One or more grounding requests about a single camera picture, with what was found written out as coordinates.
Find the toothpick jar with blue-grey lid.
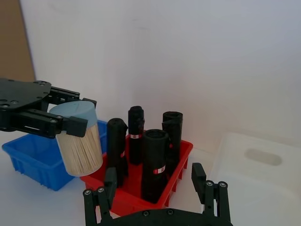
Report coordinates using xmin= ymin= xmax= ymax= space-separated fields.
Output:
xmin=49 ymin=100 xmax=104 ymax=177

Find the red plastic bin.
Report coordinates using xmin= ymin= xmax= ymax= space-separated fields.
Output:
xmin=79 ymin=134 xmax=195 ymax=217

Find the brown board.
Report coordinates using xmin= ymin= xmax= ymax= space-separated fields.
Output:
xmin=0 ymin=0 xmax=36 ymax=82

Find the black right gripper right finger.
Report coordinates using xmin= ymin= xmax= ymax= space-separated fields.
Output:
xmin=191 ymin=162 xmax=233 ymax=226

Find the translucent white plastic bin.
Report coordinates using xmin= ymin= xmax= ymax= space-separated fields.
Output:
xmin=211 ymin=131 xmax=301 ymax=214

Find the blue plastic bin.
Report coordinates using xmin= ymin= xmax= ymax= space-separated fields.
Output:
xmin=1 ymin=120 xmax=108 ymax=193

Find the black bag roll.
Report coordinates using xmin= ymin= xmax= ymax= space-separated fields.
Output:
xmin=141 ymin=129 xmax=170 ymax=204
xmin=128 ymin=106 xmax=145 ymax=166
xmin=161 ymin=112 xmax=184 ymax=180
xmin=107 ymin=118 xmax=129 ymax=188

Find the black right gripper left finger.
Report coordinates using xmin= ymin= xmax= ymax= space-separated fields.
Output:
xmin=83 ymin=167 xmax=118 ymax=226

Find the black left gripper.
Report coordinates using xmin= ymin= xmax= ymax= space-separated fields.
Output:
xmin=0 ymin=79 xmax=97 ymax=139

